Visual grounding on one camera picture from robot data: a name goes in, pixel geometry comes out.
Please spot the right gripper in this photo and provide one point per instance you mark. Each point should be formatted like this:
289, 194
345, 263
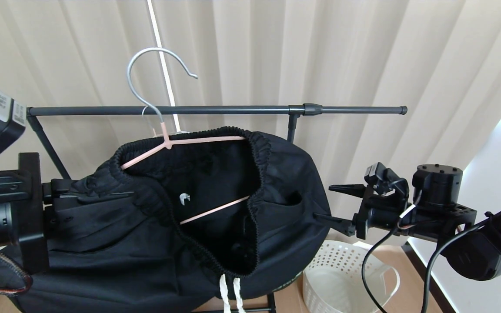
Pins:
381, 219

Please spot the black garment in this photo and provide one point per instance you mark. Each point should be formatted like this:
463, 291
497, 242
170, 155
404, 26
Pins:
102, 243

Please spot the pink clothes hanger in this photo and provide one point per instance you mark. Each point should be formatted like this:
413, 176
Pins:
146, 114
163, 134

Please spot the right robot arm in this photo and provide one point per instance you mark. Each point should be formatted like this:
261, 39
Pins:
494, 243

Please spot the white laundry basket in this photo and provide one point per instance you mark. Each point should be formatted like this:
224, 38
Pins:
320, 278

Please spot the black clothes rack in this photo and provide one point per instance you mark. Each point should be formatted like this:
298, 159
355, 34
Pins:
233, 110

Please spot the white curtain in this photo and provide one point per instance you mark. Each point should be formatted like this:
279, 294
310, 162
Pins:
320, 52

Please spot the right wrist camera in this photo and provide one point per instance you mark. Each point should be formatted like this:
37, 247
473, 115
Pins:
383, 178

